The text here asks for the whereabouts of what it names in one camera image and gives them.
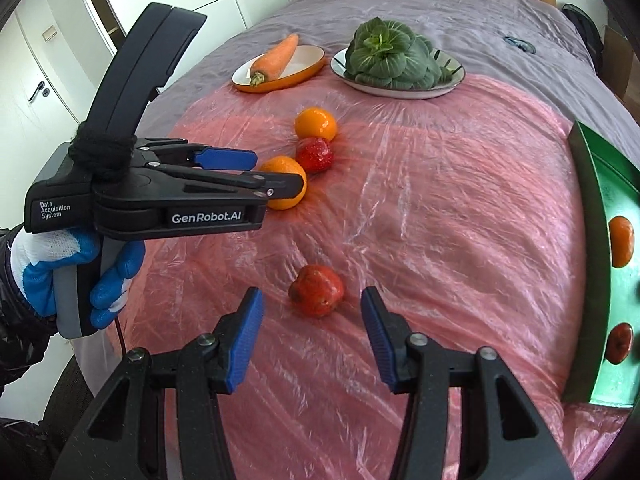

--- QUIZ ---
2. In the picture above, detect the orange fruit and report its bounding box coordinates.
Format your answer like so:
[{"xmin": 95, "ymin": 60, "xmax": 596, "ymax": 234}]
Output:
[
  {"xmin": 608, "ymin": 216, "xmax": 634, "ymax": 269},
  {"xmin": 258, "ymin": 155, "xmax": 307, "ymax": 210},
  {"xmin": 605, "ymin": 322, "xmax": 634, "ymax": 365},
  {"xmin": 294, "ymin": 107, "xmax": 338, "ymax": 142}
]

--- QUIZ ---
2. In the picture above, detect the red apple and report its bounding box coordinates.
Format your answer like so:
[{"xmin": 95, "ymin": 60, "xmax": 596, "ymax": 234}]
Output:
[
  {"xmin": 288, "ymin": 264, "xmax": 345, "ymax": 318},
  {"xmin": 295, "ymin": 136, "xmax": 334, "ymax": 174}
]

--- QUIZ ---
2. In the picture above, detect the green rectangular tray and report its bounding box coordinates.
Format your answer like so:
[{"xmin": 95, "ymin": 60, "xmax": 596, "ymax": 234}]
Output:
[{"xmin": 563, "ymin": 122, "xmax": 639, "ymax": 408}]

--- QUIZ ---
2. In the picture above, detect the blue white gloved hand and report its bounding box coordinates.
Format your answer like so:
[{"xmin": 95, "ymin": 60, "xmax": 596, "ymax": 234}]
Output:
[{"xmin": 9, "ymin": 228, "xmax": 145, "ymax": 330}]

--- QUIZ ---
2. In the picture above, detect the carrot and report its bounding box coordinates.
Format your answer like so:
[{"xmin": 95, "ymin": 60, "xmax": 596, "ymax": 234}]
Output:
[{"xmin": 250, "ymin": 34, "xmax": 299, "ymax": 87}]

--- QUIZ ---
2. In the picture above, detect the orange oval dish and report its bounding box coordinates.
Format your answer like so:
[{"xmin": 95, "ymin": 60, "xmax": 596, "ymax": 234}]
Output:
[{"xmin": 231, "ymin": 44, "xmax": 330, "ymax": 94}]

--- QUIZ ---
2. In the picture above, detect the white round plate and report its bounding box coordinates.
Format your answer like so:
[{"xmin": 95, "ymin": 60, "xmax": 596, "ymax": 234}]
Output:
[{"xmin": 328, "ymin": 46, "xmax": 467, "ymax": 101}]

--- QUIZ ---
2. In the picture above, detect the white wardrobe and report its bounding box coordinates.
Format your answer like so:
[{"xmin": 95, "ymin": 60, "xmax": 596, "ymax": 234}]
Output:
[{"xmin": 1, "ymin": 0, "xmax": 290, "ymax": 226}]

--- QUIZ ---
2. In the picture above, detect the green bok choy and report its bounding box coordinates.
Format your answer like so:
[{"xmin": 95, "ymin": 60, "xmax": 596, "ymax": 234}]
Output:
[{"xmin": 344, "ymin": 18, "xmax": 454, "ymax": 90}]

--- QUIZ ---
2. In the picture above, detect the pink plastic sheet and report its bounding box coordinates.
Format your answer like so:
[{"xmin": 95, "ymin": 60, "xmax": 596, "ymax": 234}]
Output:
[{"xmin": 120, "ymin": 73, "xmax": 625, "ymax": 479}]

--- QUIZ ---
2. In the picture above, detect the black backpack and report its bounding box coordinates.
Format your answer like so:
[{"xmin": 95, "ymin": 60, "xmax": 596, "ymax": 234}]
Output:
[{"xmin": 561, "ymin": 3, "xmax": 604, "ymax": 74}]

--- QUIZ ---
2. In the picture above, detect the wooden drawer cabinet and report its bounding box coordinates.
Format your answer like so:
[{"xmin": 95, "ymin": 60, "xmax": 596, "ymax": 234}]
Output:
[{"xmin": 600, "ymin": 25, "xmax": 639, "ymax": 122}]

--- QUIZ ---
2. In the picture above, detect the blue hair tie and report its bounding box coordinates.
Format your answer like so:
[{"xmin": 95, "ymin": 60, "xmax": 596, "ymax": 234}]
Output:
[{"xmin": 502, "ymin": 34, "xmax": 537, "ymax": 56}]

